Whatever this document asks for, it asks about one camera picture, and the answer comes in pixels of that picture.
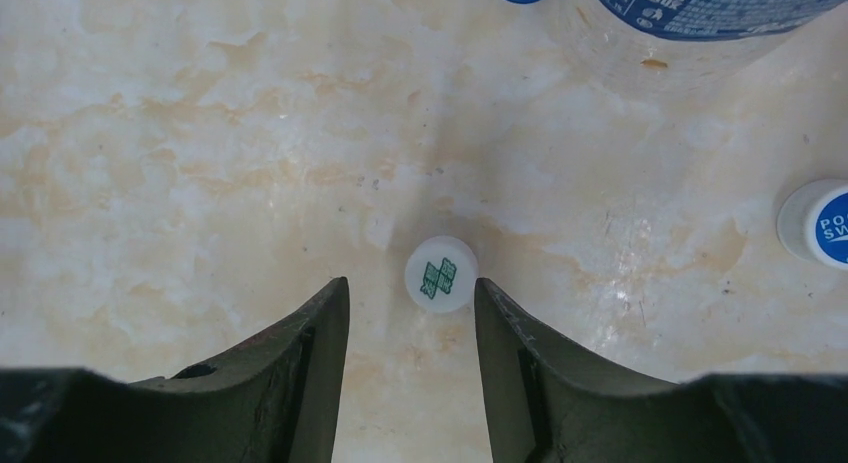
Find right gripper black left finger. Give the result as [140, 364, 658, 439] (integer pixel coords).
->
[1, 277, 350, 462]

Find white blue bottle cap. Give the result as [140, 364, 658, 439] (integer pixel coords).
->
[776, 179, 847, 271]

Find clear bottle blue label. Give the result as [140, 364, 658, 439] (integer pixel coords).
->
[559, 0, 847, 100]

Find white juice bottle cap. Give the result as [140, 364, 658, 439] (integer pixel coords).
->
[404, 236, 479, 313]

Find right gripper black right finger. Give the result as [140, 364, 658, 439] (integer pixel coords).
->
[474, 278, 847, 462]

